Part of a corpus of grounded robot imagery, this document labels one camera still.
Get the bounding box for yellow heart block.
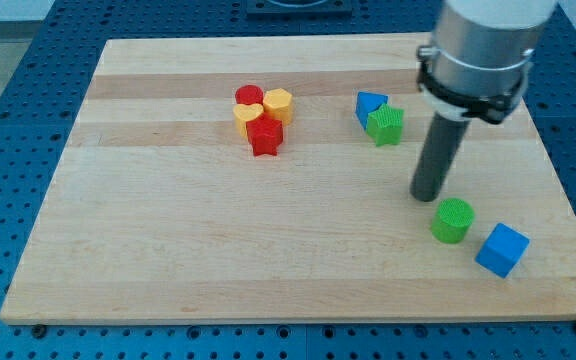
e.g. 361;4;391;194
233;103;264;139

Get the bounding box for blue triangle block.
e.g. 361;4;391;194
355;91;389;129

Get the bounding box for blue cube block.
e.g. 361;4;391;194
475;223;530;278

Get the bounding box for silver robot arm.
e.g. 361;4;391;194
417;0;557;125

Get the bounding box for yellow hexagon block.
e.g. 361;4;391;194
262;88;294;126

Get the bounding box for red cylinder block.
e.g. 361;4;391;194
234;84;264;105

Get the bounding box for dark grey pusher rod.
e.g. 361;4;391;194
410;113;470;202

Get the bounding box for green star block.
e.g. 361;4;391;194
366;104;404;147

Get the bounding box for wooden board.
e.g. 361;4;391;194
0;33;576;325

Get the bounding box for red star block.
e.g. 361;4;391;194
246;114;283;156

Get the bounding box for green cylinder block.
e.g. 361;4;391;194
430;198;475;244

